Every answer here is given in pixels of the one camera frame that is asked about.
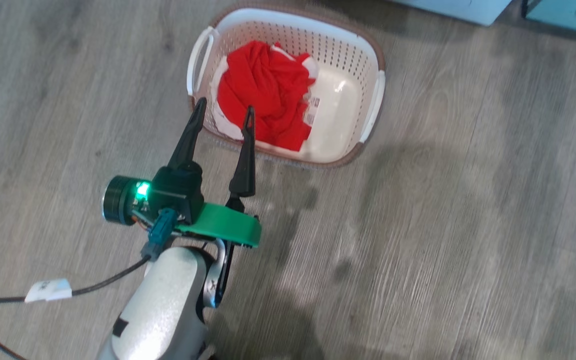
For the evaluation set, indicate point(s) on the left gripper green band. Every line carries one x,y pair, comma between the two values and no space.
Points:
223,225

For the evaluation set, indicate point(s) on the white garment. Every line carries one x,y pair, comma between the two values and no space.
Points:
228,127

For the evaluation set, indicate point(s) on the red garment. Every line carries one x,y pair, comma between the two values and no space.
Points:
263,90

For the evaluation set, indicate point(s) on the white perforated plastic laundry basket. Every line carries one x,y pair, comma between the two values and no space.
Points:
348,65

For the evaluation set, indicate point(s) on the printed paper label sticker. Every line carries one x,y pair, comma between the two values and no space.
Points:
312,112

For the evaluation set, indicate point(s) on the black round left gripper motor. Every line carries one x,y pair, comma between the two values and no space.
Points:
118,200

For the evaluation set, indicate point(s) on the pale teal cabinet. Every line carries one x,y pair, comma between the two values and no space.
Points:
558,20

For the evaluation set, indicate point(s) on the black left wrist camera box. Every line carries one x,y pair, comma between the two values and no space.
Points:
178,192

